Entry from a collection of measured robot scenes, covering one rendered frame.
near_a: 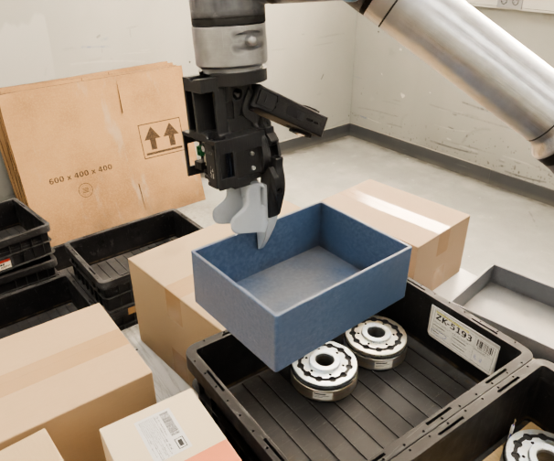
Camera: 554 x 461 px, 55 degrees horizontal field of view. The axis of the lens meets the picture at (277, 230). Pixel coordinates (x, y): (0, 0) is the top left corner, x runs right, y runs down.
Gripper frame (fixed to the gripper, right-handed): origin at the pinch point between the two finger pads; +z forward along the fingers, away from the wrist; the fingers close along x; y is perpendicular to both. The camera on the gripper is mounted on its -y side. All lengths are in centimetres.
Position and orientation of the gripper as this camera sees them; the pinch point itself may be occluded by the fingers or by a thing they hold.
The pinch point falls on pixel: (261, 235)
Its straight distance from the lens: 65.1
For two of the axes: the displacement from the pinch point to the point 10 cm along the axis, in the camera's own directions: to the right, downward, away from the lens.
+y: -7.9, 3.0, -5.3
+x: 6.1, 3.0, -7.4
